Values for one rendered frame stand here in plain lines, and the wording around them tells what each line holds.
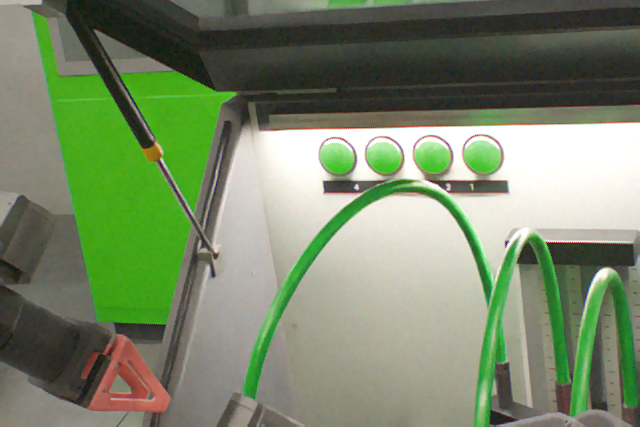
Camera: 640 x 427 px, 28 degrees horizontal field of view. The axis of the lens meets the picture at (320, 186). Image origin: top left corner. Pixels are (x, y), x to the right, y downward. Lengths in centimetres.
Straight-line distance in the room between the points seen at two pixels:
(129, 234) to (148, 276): 16
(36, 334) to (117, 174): 322
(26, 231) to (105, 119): 316
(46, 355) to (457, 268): 61
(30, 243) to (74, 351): 10
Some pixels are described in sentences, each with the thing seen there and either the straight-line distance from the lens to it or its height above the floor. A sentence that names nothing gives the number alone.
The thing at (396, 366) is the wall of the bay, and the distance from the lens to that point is 163.
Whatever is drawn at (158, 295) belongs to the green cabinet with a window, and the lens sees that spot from 440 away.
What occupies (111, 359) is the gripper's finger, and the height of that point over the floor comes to 138.
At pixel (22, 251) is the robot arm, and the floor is 148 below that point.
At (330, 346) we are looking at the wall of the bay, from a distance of 165.
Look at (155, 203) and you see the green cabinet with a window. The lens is 426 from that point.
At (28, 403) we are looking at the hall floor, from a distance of 432.
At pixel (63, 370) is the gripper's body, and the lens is 111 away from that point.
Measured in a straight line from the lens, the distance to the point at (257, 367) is 119.
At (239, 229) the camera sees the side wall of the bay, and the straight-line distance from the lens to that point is 155.
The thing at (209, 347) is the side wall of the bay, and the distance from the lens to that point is 149.
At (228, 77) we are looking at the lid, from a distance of 153.
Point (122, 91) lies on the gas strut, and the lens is 133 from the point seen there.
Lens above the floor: 183
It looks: 18 degrees down
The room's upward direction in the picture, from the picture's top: 8 degrees counter-clockwise
